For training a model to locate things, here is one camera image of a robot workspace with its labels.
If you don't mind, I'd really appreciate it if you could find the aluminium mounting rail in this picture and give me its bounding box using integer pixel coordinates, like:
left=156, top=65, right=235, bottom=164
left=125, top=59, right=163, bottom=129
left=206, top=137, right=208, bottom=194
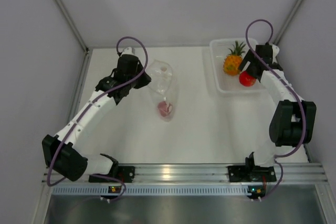
left=41, top=163, right=328, bottom=183

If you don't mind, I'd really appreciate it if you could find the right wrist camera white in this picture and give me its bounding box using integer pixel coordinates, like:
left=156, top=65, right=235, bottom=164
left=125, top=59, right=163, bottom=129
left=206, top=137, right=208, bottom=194
left=269, top=43, right=280, bottom=63

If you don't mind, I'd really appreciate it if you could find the fake pineapple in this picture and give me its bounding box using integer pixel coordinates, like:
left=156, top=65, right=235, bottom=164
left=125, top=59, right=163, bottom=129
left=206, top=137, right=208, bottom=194
left=223, top=40, right=246, bottom=76

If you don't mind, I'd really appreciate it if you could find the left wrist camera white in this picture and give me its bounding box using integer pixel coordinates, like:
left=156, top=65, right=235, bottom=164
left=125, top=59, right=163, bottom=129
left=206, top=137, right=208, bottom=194
left=121, top=47, right=135, bottom=56

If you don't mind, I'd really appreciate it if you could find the white slotted cable duct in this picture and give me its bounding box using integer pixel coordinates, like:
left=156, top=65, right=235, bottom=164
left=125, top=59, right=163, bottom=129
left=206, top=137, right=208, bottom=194
left=52, top=184, right=254, bottom=196

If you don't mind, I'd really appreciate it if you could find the clear zip top bag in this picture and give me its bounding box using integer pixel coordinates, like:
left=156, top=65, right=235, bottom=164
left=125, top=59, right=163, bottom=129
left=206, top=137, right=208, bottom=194
left=146, top=60, right=179, bottom=122

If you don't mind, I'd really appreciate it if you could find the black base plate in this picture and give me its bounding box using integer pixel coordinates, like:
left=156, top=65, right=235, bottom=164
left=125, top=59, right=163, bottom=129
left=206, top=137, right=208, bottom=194
left=228, top=165, right=277, bottom=183
left=89, top=165, right=135, bottom=183

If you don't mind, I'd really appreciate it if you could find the white plastic basket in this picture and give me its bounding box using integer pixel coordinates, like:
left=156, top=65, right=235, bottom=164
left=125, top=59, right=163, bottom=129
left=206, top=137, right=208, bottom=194
left=209, top=38, right=264, bottom=95

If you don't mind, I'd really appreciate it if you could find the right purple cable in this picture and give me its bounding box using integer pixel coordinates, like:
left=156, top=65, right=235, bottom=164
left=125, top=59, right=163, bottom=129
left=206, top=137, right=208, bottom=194
left=245, top=19, right=308, bottom=202

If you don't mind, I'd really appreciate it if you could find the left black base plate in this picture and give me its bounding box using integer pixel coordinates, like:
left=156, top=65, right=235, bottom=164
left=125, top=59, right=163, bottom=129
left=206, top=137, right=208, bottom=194
left=89, top=165, right=135, bottom=183

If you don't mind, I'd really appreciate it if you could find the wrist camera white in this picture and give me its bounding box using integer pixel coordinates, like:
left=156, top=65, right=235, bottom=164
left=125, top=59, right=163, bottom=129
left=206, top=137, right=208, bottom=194
left=121, top=47, right=135, bottom=56
left=269, top=43, right=280, bottom=63

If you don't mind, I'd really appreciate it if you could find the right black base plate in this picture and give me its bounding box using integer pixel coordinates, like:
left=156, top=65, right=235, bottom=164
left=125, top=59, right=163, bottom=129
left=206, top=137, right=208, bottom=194
left=228, top=165, right=277, bottom=183

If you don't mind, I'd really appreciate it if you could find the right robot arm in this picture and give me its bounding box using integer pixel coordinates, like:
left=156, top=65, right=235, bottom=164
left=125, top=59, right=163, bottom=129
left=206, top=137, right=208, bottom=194
left=239, top=43, right=317, bottom=180

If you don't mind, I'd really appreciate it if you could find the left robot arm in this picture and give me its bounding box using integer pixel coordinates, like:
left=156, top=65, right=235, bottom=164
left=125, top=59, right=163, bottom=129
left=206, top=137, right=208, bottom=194
left=42, top=52, right=151, bottom=182

